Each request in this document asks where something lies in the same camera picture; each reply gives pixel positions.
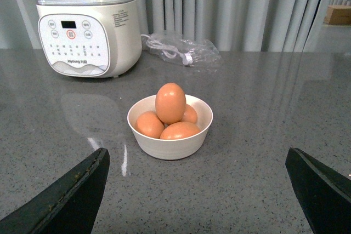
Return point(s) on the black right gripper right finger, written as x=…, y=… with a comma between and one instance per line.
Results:
x=322, y=193

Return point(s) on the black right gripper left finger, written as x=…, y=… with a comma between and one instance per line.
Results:
x=69, y=205

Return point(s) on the brown egg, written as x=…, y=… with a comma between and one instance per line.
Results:
x=149, y=125
x=170, y=103
x=190, y=115
x=179, y=130

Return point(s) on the brown egg front in bowl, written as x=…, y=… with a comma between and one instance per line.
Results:
x=179, y=130

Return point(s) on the brown egg back in bowl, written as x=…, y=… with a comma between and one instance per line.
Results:
x=190, y=115

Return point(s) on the brown cardboard box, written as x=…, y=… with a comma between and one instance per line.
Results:
x=337, y=15

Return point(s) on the white ceramic bowl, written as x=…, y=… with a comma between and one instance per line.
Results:
x=171, y=149

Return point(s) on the cream soy milk maker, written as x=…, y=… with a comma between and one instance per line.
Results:
x=89, y=38

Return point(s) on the clear plastic bag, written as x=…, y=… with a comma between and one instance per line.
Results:
x=171, y=47

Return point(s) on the grey curtain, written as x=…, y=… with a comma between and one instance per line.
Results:
x=239, y=25

